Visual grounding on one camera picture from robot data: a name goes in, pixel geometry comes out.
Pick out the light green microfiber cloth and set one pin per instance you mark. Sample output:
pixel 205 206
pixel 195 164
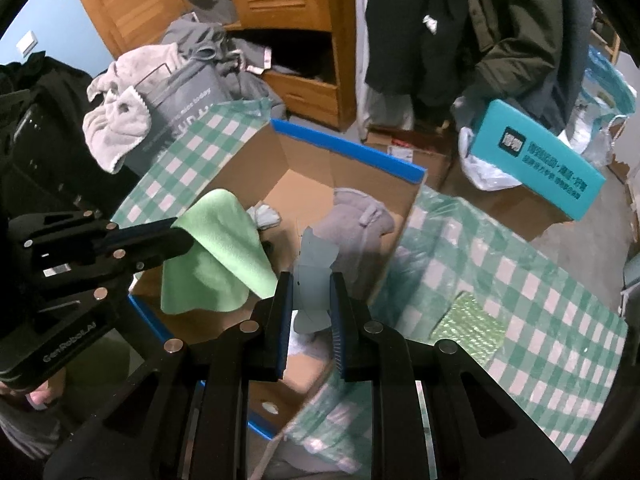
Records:
pixel 226 263

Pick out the hanging olive jacket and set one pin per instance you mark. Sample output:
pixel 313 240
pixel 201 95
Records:
pixel 531 54

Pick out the small white sock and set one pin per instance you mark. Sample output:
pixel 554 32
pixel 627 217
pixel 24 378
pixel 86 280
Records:
pixel 312 275

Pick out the wooden louvered wardrobe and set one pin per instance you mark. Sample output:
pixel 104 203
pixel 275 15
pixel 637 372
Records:
pixel 316 39

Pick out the light pink towel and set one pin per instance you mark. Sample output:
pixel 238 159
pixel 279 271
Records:
pixel 122 119

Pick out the blue white plastic bag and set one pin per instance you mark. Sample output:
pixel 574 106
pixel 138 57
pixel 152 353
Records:
pixel 604 104

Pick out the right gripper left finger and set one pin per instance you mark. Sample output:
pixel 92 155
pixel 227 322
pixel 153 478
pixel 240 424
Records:
pixel 184 411

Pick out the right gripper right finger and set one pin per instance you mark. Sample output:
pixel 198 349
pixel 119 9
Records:
pixel 436 413

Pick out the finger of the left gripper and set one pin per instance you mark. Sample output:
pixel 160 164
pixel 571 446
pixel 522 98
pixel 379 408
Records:
pixel 80 228
pixel 64 264

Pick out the white patterned cloth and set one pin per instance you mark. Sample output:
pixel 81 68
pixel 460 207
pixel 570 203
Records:
pixel 263 216

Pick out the hanging black jacket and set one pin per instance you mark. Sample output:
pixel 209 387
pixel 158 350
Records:
pixel 419 48

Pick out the person's left hand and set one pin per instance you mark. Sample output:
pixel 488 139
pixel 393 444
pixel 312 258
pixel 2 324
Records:
pixel 48 392

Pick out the green checkered tablecloth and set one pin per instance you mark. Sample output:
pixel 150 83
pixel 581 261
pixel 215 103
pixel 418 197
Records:
pixel 562 348

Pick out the green sparkly scrub pad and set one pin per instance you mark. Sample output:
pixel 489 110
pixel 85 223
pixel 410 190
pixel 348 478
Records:
pixel 471 327

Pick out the brown cardboard box under teal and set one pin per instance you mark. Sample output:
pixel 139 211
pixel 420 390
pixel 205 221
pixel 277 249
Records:
pixel 519 209

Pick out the grey fleece mitten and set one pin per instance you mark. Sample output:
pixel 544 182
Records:
pixel 356 224

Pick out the teal printed shoe box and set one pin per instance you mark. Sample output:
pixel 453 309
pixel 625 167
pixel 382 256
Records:
pixel 519 146

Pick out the flat cardboard box on floor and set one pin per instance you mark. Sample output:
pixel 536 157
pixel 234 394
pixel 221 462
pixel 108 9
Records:
pixel 432 149

